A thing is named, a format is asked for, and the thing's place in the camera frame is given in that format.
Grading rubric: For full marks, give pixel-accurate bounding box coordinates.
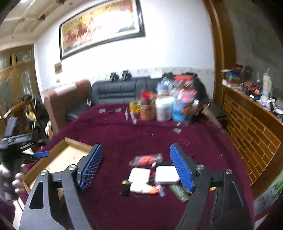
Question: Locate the clear packet red item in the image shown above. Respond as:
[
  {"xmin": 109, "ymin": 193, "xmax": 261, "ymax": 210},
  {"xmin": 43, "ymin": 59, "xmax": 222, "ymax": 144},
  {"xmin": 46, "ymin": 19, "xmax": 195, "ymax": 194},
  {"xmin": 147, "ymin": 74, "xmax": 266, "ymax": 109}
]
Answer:
[{"xmin": 129, "ymin": 153, "xmax": 164, "ymax": 166}]

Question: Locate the white bottle orange cap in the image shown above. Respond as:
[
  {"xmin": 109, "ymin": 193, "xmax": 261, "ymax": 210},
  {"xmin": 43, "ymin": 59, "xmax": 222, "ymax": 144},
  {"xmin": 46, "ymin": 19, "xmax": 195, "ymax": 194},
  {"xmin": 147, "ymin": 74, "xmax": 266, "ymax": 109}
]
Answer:
[{"xmin": 129, "ymin": 183, "xmax": 159, "ymax": 195}]

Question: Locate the black gold lipstick case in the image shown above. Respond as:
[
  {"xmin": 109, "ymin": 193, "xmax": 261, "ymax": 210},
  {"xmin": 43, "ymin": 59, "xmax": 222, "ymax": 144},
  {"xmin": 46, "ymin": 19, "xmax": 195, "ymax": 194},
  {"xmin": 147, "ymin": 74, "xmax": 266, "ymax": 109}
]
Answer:
[{"xmin": 119, "ymin": 180, "xmax": 131, "ymax": 197}]

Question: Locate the cardboard box tray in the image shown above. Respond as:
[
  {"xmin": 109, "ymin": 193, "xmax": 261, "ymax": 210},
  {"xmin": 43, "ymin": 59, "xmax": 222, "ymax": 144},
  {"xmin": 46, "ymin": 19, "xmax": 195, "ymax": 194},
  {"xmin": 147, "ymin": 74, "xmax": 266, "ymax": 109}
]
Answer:
[{"xmin": 24, "ymin": 137, "xmax": 93, "ymax": 193}]

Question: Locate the maroon velvet tablecloth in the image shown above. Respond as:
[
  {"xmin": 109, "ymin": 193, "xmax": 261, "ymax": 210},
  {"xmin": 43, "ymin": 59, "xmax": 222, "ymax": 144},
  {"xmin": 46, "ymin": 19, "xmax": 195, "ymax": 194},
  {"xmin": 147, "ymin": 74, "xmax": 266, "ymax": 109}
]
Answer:
[{"xmin": 45, "ymin": 104, "xmax": 253, "ymax": 229}]

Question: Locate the orange label jar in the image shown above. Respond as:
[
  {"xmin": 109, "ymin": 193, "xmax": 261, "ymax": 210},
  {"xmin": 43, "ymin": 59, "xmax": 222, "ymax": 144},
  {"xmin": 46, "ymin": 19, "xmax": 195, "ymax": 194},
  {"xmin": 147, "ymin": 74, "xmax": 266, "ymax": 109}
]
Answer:
[{"xmin": 140, "ymin": 97, "xmax": 155, "ymax": 121}]

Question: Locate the pale green tumbler cup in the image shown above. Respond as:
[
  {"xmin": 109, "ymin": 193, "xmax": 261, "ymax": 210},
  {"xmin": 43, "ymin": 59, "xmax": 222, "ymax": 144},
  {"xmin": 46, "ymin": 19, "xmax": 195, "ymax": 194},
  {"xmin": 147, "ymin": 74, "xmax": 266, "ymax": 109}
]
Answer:
[{"xmin": 262, "ymin": 68, "xmax": 272, "ymax": 98}]

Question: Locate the red lid clear jar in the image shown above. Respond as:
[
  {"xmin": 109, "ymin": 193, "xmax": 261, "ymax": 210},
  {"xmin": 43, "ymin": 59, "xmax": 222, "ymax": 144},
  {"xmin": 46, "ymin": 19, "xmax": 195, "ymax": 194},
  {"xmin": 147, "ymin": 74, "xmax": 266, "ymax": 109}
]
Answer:
[{"xmin": 174, "ymin": 75, "xmax": 194, "ymax": 93}]

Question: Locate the wooden chair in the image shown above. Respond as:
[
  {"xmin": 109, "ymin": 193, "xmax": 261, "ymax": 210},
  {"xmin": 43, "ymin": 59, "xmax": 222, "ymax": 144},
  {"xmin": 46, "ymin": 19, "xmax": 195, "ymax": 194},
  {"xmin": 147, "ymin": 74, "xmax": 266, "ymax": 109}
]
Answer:
[{"xmin": 1, "ymin": 99, "xmax": 33, "ymax": 139}]

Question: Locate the framed horse painting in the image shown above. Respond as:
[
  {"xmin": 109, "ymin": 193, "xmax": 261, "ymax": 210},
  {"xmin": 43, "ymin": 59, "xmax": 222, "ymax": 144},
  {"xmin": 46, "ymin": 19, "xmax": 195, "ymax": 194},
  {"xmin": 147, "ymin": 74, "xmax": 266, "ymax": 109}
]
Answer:
[{"xmin": 59, "ymin": 0, "xmax": 145, "ymax": 60}]

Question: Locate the wooden brick-pattern cabinet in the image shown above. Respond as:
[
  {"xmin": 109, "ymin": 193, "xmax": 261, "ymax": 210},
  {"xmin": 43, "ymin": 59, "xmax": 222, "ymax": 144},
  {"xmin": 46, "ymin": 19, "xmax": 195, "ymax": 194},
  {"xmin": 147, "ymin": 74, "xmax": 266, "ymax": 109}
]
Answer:
[{"xmin": 223, "ymin": 86, "xmax": 282, "ymax": 198}]

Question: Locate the brown armchair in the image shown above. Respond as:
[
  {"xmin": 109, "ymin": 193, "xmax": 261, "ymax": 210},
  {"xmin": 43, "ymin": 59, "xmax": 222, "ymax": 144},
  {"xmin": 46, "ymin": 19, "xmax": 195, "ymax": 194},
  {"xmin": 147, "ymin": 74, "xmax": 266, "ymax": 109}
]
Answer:
[{"xmin": 43, "ymin": 80, "xmax": 91, "ymax": 135}]

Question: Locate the white plastic jar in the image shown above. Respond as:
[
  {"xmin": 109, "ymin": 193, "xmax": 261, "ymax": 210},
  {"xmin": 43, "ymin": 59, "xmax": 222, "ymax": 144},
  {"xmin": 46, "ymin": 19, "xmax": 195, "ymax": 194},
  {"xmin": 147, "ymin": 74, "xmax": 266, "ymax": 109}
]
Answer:
[{"xmin": 155, "ymin": 96, "xmax": 174, "ymax": 122}]

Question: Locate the small white box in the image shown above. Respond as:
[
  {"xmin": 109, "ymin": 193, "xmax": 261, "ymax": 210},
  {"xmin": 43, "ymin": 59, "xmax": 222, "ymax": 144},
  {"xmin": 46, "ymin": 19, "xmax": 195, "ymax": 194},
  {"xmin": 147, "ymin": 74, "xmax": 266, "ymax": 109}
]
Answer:
[{"xmin": 128, "ymin": 167, "xmax": 151, "ymax": 183}]

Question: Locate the left white gloved hand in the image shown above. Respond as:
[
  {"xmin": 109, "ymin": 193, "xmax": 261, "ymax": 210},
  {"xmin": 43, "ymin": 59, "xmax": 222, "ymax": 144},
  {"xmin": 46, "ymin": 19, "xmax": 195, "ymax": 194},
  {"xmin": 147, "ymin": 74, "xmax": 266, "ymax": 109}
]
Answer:
[{"xmin": 1, "ymin": 164, "xmax": 27, "ymax": 196}]

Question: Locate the blue cartoon label jar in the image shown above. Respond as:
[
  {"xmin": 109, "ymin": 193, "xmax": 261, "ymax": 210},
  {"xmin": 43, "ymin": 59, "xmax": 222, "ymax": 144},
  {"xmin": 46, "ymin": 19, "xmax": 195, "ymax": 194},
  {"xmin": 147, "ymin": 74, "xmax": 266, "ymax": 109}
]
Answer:
[{"xmin": 172, "ymin": 90, "xmax": 196, "ymax": 122}]

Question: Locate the black leather sofa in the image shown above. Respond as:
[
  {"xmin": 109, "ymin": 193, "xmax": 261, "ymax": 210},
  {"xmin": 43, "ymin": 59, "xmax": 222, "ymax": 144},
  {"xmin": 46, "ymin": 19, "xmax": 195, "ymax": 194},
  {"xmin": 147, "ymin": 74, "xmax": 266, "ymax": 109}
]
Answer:
[{"xmin": 66, "ymin": 76, "xmax": 208, "ymax": 121}]

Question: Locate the white power adapter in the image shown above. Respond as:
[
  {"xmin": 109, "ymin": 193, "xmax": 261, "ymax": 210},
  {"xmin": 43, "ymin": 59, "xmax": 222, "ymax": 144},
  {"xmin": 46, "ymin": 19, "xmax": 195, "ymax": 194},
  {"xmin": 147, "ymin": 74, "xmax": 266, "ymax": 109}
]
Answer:
[{"xmin": 154, "ymin": 166, "xmax": 180, "ymax": 185}]

